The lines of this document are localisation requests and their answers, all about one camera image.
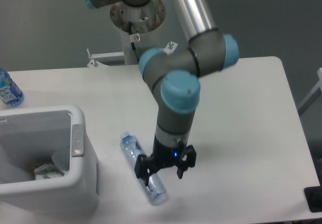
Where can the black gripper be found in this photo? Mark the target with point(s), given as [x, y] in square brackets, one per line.
[181, 156]

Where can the clear plastic bottle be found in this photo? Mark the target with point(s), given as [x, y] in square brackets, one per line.
[151, 184]

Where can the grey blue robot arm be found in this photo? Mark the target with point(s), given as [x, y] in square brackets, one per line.
[173, 79]

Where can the trash inside bin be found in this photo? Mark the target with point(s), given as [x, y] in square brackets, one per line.
[58, 166]

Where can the white plastic trash can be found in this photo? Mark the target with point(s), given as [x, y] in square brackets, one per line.
[32, 135]

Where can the black device at table edge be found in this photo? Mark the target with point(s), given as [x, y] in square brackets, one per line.
[313, 198]

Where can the blue labelled water bottle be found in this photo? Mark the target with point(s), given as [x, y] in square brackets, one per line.
[11, 94]

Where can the white bracket with bolts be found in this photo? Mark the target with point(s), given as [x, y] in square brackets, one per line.
[117, 58]

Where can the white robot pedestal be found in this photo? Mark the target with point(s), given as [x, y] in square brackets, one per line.
[139, 27]

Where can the white frame at right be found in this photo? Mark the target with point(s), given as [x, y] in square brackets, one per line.
[311, 96]

